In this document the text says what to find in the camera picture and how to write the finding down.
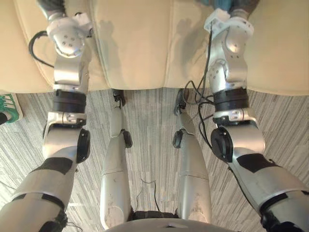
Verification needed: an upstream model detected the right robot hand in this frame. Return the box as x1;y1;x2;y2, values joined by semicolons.
229;0;257;19

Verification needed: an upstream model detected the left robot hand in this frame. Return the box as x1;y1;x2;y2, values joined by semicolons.
36;0;66;18

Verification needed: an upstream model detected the cream leather sofa seat cushion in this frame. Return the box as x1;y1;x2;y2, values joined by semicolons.
93;0;175;90
0;0;55;94
164;0;309;97
14;0;110;93

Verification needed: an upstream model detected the teal cushion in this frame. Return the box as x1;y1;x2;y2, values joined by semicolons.
199;0;233;9

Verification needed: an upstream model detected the green white shoe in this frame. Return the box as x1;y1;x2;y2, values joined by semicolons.
0;92;25;125

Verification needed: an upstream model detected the silver right robot leg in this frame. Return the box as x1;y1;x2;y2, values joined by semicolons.
172;89;213;224

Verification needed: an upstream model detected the silver robot leg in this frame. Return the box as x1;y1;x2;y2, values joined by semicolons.
172;89;213;224
99;88;134;230

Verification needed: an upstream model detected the silver left robot leg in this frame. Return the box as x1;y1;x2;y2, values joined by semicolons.
99;88;134;230

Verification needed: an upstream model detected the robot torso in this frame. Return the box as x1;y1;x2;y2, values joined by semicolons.
104;210;197;232

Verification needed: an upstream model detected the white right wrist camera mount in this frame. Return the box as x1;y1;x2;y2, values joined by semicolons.
204;8;230;37

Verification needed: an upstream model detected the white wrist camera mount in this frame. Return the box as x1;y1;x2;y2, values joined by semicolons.
204;8;230;37
73;13;94;38

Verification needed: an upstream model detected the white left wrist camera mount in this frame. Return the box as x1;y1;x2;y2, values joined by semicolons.
73;13;94;38

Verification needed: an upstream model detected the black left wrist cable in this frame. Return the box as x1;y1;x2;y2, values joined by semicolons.
28;31;56;69

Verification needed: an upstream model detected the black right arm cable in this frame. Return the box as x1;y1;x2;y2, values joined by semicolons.
184;23;218;152

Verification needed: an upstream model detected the thin black wire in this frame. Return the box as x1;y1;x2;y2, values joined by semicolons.
136;178;160;212

